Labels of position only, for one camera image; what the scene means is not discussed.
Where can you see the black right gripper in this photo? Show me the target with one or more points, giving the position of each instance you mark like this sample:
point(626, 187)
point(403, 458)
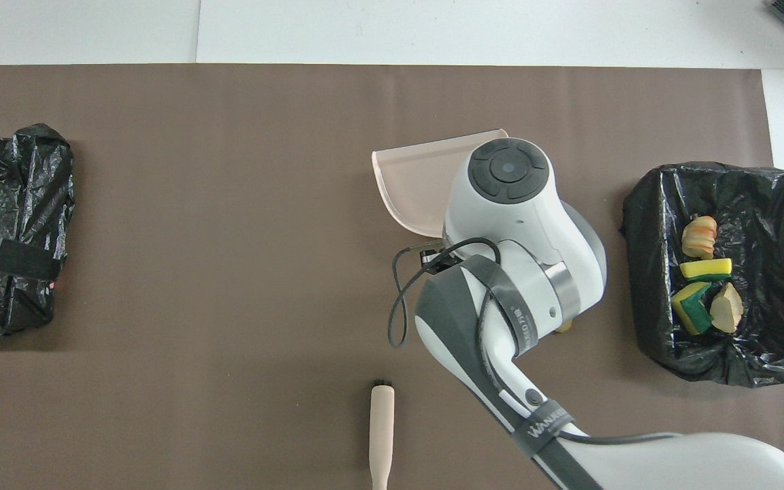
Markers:
point(438, 258)

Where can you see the pink plastic dustpan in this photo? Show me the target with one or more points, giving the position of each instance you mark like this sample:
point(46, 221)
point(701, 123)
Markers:
point(412, 184)

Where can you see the beige brush with black bristles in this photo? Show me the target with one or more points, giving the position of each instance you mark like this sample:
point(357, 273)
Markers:
point(382, 429)

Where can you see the notched yellow green sponge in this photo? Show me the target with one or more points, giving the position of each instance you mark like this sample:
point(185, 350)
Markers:
point(690, 309)

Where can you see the striped bread slice toy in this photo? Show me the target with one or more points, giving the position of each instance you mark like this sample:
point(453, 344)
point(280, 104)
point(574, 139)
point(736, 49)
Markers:
point(699, 238)

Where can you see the yellow green sponge block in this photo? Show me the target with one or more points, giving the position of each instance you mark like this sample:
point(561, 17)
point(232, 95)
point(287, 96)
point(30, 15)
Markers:
point(705, 268)

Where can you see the pale bread chunk toy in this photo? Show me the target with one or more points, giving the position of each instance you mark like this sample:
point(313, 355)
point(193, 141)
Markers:
point(727, 309)

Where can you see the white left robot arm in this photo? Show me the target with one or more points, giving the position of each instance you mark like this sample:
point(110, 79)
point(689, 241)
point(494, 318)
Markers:
point(18, 258)

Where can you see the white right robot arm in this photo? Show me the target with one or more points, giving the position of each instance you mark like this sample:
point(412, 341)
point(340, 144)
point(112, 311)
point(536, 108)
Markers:
point(528, 224)

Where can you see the bin with black trash bag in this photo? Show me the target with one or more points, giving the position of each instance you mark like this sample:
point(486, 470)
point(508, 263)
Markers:
point(4, 170)
point(773, 238)

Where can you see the striped croissant toy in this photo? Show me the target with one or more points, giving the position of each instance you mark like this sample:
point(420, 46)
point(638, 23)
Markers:
point(565, 327)

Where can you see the brown paper table mat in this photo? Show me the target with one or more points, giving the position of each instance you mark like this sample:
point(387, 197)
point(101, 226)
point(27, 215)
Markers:
point(229, 136)

